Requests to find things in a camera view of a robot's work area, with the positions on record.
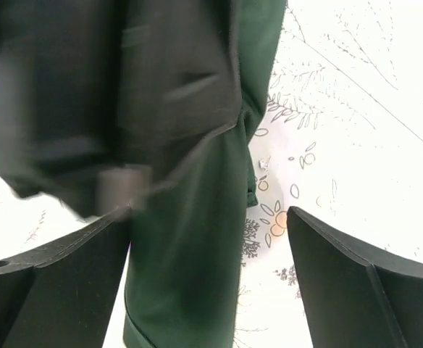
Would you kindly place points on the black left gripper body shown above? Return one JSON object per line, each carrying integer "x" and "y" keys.
{"x": 105, "y": 102}

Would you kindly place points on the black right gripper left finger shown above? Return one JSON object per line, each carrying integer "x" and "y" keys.
{"x": 61, "y": 294}

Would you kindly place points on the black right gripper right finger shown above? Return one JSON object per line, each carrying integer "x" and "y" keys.
{"x": 354, "y": 294}

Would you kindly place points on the dark green cloth napkin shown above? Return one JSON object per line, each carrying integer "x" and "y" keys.
{"x": 184, "y": 268}

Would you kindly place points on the floral tablecloth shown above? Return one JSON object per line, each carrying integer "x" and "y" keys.
{"x": 341, "y": 138}

